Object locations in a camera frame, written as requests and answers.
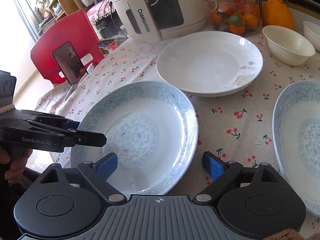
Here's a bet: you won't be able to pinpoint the blue patterned plate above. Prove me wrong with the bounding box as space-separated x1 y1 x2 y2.
272 81 319 216
70 81 199 196

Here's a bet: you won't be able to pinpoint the white plate gold flowers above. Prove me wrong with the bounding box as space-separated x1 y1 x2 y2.
156 31 264 97

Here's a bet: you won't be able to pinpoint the cream bowl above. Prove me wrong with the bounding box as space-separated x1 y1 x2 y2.
263 25 316 66
303 21 320 51

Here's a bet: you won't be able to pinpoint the person's left hand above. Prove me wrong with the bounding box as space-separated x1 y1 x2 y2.
1 147 33 184

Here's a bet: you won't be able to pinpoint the black smartphone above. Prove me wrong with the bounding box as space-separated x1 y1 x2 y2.
52 41 87 86

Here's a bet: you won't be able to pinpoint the red plastic chair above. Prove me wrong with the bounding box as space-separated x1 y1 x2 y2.
30 10 104 85

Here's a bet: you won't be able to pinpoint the wooden shelf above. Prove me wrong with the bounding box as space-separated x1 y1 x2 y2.
47 0 89 21

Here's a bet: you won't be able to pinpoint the white Changhong air fryer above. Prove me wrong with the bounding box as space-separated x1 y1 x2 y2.
111 0 207 44

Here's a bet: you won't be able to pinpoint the glass jar of tangerines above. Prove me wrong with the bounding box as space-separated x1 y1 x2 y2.
207 0 260 36

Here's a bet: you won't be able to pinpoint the large orange citrus fruit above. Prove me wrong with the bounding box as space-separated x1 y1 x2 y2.
261 0 295 30

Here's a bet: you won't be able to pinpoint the black cable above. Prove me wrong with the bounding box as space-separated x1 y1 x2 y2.
97 0 131 40

